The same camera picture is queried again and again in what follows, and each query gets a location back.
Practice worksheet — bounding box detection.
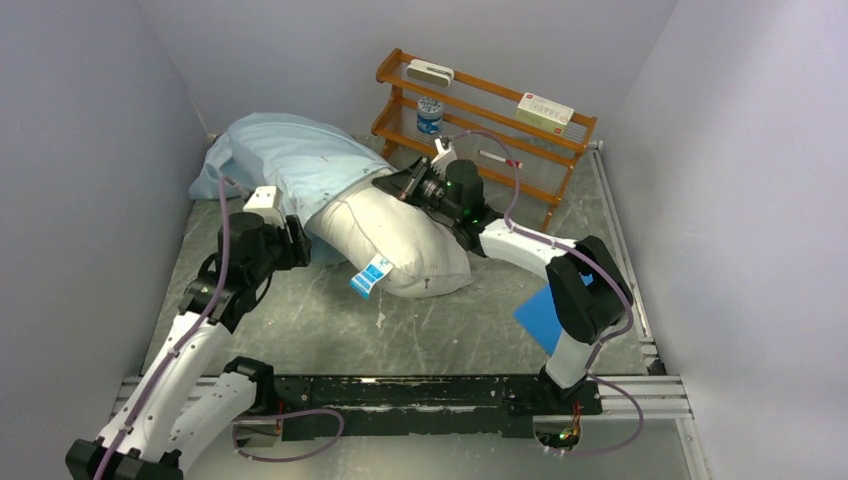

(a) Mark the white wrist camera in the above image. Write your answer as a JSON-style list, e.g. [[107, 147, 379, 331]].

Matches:
[[430, 136, 458, 178], [243, 185, 286, 229]]

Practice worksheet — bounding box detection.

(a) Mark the white red carton box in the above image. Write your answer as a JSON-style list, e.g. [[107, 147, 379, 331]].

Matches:
[[514, 92, 575, 136]]

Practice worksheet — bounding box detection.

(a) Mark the white eraser box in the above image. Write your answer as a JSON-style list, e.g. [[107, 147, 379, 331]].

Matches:
[[406, 58, 455, 88]]

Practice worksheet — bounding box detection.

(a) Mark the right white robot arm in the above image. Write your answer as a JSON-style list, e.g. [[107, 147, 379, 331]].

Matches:
[[372, 157, 633, 414]]

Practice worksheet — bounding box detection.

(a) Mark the light blue pillowcase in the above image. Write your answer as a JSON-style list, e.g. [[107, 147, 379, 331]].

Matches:
[[188, 113, 391, 265]]

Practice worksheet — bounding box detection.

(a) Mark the blue foam pad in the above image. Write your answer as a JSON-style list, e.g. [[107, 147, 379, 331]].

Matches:
[[513, 273, 599, 356]]

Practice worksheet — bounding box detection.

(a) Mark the red white marker pen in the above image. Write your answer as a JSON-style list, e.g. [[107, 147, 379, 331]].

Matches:
[[477, 150, 523, 170]]

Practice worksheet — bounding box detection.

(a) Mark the orange wooden shelf rack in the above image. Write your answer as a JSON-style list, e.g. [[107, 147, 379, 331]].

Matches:
[[371, 48, 597, 231]]

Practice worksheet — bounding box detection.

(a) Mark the blue white pillow label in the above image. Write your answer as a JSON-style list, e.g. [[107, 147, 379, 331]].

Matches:
[[349, 254, 394, 299]]

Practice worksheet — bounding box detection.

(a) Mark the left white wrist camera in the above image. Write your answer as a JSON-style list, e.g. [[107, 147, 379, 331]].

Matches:
[[243, 185, 286, 229]]

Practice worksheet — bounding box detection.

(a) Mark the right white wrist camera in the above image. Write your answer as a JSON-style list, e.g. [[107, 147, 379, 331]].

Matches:
[[430, 136, 458, 178]]

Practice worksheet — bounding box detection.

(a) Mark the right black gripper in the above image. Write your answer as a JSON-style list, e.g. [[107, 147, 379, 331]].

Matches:
[[373, 155, 462, 222]]

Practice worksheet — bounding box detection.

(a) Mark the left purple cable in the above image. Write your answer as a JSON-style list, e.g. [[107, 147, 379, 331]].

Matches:
[[91, 174, 250, 480]]

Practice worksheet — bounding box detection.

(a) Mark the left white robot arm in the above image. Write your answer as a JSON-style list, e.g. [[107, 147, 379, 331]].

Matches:
[[65, 211, 311, 479]]

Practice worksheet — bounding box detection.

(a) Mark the white pillow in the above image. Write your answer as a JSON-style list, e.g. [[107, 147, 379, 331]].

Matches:
[[307, 169, 472, 298]]

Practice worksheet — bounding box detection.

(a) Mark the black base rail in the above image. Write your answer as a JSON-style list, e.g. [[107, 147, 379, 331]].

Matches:
[[245, 374, 603, 441]]

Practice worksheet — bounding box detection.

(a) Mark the blue white round jar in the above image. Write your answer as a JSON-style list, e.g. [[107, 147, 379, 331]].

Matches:
[[416, 96, 444, 135]]

